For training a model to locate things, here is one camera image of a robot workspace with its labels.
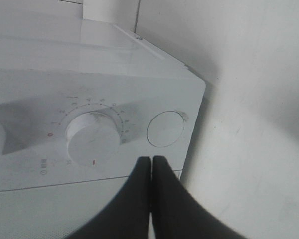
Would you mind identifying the white timer knob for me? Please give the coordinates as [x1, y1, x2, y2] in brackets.
[66, 112, 121, 167]

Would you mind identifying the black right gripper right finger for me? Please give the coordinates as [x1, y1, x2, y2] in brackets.
[151, 156, 242, 239]

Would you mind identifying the white microwave door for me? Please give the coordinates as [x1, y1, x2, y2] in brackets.
[0, 170, 182, 239]

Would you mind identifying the white microwave oven body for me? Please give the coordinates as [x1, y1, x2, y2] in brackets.
[0, 19, 205, 189]

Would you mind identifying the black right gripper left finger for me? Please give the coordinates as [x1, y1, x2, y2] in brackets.
[67, 157, 151, 239]

